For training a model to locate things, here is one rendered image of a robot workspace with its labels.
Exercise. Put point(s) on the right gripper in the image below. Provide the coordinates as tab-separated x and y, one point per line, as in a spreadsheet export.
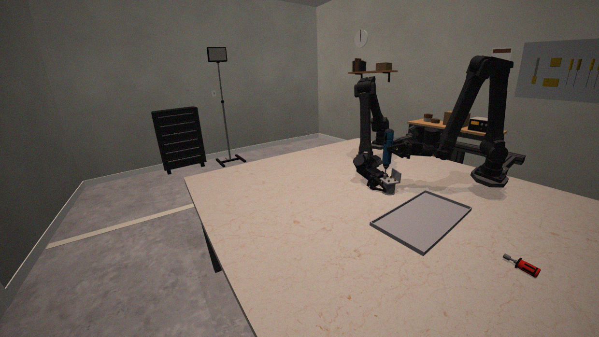
374	181

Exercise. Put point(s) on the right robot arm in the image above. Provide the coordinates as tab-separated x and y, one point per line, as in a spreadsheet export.
365	89

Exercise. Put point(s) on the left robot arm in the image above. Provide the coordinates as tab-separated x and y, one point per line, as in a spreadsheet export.
493	145

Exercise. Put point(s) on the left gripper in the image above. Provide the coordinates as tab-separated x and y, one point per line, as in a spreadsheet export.
404	149

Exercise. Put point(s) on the red-handled nut driver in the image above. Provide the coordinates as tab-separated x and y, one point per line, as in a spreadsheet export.
524	266

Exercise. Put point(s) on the grey l-shaped metal bracket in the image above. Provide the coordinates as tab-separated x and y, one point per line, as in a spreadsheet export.
395	175

